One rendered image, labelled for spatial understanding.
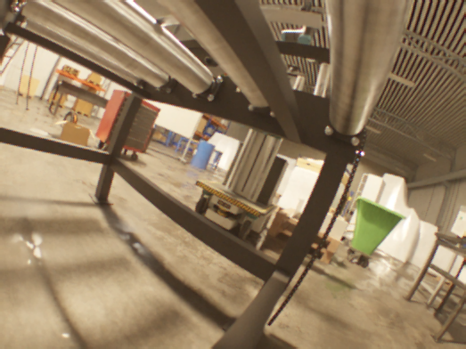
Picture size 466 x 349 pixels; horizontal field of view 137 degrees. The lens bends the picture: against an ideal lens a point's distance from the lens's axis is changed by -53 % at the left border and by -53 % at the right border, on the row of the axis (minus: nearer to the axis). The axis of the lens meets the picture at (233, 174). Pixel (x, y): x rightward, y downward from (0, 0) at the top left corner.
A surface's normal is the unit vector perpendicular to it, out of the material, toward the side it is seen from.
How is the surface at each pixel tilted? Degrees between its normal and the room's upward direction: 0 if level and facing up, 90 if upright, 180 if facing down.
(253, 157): 90
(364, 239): 101
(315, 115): 90
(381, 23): 160
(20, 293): 0
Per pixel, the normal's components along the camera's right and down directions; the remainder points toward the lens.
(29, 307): 0.40, -0.92
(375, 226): -0.60, -0.01
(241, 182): -0.34, -0.09
